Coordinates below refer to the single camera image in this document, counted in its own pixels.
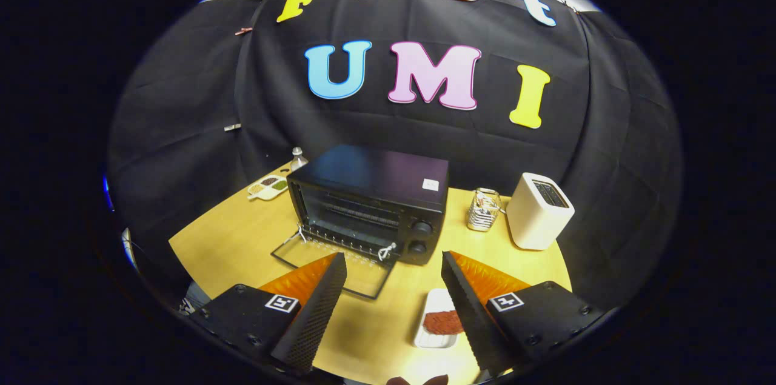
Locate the small clear bottle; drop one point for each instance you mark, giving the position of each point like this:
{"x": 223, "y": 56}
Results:
{"x": 297, "y": 160}

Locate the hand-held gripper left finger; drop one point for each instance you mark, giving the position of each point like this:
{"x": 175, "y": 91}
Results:
{"x": 315, "y": 312}

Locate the white divided seasoning dish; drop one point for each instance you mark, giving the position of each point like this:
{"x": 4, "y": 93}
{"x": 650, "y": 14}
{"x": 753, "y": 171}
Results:
{"x": 267, "y": 187}

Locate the wooden clothespin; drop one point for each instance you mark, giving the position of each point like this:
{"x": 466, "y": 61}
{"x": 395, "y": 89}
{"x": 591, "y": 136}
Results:
{"x": 244, "y": 31}

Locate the black toaster oven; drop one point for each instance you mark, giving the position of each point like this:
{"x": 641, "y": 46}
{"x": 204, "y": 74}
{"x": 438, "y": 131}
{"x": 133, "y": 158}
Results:
{"x": 376, "y": 173}

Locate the white rectangular plate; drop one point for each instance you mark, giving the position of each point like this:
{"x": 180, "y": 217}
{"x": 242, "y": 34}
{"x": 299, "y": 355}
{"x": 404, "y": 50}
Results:
{"x": 431, "y": 300}

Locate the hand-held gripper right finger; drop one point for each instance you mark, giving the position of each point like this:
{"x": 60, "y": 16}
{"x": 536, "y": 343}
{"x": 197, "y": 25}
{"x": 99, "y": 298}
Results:
{"x": 470, "y": 312}

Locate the red-brown meat slice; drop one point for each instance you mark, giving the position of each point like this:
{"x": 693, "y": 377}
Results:
{"x": 439, "y": 322}

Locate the black backdrop cloth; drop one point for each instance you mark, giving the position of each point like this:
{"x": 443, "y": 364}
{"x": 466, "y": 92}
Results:
{"x": 424, "y": 130}

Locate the white slot toaster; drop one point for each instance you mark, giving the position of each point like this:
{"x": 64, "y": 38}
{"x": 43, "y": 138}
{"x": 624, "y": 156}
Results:
{"x": 533, "y": 221}

